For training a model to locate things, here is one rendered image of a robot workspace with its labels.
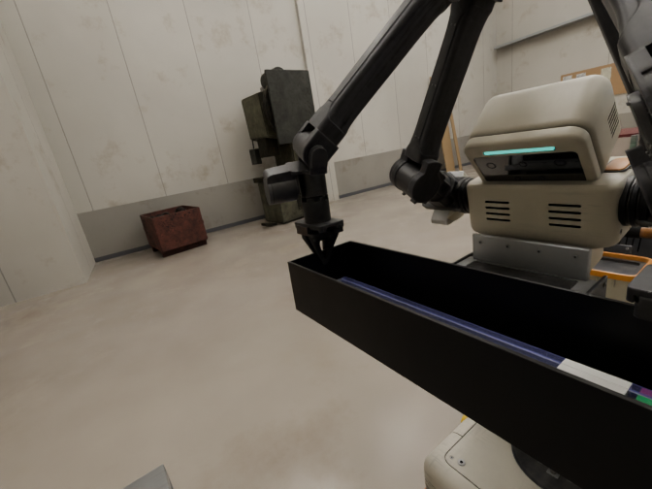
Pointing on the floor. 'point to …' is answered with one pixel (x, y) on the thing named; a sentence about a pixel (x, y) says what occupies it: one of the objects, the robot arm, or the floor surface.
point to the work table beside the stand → (158, 477)
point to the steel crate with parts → (175, 229)
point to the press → (278, 129)
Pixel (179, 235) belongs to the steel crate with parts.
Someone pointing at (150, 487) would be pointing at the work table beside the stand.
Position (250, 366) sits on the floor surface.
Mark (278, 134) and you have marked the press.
